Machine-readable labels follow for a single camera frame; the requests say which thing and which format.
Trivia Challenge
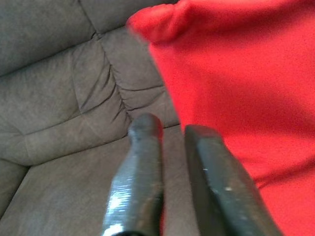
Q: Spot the red pillow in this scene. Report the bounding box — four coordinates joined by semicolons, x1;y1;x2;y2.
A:
126;0;315;236

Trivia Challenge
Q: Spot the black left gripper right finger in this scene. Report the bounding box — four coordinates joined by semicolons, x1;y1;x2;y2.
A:
184;124;284;236

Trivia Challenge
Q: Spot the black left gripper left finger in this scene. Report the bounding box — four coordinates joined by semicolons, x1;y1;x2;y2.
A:
101;113;164;236

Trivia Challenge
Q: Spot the grey fabric sofa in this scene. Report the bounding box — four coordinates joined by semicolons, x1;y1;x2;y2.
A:
0;0;201;236

